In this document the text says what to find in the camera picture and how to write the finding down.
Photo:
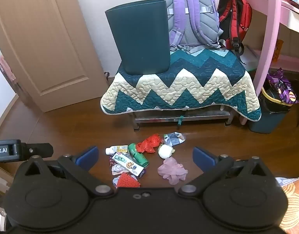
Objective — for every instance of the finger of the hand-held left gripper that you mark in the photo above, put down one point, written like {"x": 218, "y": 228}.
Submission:
{"x": 42, "y": 150}

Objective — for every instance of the metal bench frame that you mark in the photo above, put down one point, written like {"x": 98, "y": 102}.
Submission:
{"x": 164, "y": 120}

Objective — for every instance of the orange patterned cloth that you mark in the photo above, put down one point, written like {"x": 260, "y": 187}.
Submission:
{"x": 293, "y": 199}

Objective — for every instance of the pink desk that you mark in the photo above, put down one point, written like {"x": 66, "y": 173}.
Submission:
{"x": 273, "y": 17}

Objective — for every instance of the small white bottle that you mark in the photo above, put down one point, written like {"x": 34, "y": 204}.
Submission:
{"x": 113, "y": 150}

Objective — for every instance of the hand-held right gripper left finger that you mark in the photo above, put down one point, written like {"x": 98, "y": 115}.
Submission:
{"x": 87, "y": 155}

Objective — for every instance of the dark bin with black bag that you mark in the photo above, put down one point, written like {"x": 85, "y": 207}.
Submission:
{"x": 269, "y": 119}

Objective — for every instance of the blue white wrapper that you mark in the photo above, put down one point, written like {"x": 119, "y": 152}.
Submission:
{"x": 173, "y": 139}

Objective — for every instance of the white tissue ball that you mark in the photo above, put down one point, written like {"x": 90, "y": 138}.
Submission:
{"x": 165, "y": 151}

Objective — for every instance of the red foam net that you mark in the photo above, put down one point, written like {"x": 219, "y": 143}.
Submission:
{"x": 127, "y": 180}

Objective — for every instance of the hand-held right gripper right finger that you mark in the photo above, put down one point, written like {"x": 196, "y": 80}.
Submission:
{"x": 203, "y": 157}

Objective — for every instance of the teal zigzag quilt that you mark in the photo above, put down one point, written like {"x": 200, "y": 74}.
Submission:
{"x": 178, "y": 82}

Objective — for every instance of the red black backpack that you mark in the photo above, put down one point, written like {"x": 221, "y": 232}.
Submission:
{"x": 233, "y": 9}

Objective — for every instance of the wooden door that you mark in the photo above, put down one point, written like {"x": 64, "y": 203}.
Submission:
{"x": 42, "y": 41}

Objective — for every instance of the green wrapper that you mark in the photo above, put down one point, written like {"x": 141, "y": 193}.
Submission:
{"x": 138, "y": 156}

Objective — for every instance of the purple backpack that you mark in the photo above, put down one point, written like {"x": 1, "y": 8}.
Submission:
{"x": 193, "y": 4}

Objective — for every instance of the teal trash bin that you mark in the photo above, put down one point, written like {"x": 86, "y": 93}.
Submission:
{"x": 139, "y": 36}

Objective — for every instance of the red plastic bag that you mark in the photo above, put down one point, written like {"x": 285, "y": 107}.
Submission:
{"x": 149, "y": 143}

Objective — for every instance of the pink cloth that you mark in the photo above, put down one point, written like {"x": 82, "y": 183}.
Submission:
{"x": 172, "y": 171}

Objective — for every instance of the orange paper ornament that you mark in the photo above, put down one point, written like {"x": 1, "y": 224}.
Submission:
{"x": 278, "y": 50}

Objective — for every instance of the purple white wrapper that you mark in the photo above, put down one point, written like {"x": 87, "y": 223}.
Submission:
{"x": 116, "y": 169}

